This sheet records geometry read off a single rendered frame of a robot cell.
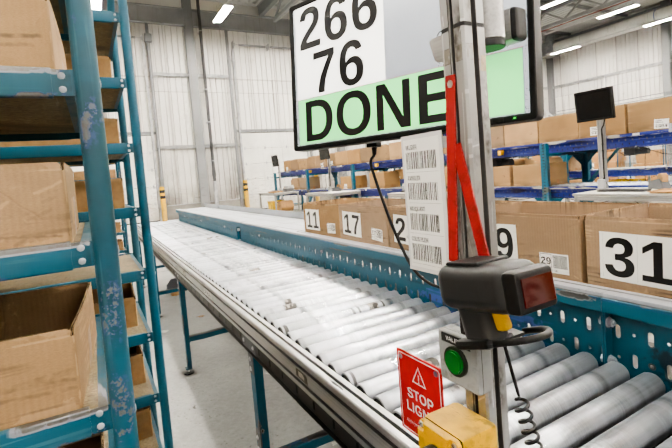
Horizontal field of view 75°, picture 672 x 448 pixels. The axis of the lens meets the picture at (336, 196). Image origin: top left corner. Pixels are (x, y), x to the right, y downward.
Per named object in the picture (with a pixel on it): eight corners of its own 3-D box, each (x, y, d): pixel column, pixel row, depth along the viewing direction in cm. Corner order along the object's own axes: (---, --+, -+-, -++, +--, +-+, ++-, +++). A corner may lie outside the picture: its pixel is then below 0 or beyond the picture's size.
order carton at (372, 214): (340, 239, 208) (337, 204, 207) (390, 231, 222) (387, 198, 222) (388, 249, 174) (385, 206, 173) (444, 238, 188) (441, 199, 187)
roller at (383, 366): (341, 374, 96) (347, 397, 95) (502, 318, 121) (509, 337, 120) (331, 375, 100) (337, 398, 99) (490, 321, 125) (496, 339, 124)
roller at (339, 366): (332, 389, 101) (322, 383, 105) (489, 333, 126) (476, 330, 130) (329, 367, 101) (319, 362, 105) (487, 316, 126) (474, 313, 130)
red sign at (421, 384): (401, 425, 70) (395, 347, 69) (405, 424, 70) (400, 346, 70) (479, 484, 56) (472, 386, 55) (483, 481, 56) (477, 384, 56)
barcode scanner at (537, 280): (530, 374, 41) (511, 264, 42) (444, 351, 52) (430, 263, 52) (573, 355, 44) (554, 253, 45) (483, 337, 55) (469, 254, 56)
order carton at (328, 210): (304, 233, 242) (302, 202, 241) (349, 226, 257) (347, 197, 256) (340, 239, 208) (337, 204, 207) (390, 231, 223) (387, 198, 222)
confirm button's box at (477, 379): (437, 378, 58) (434, 328, 58) (455, 371, 60) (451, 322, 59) (477, 399, 52) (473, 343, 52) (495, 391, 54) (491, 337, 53)
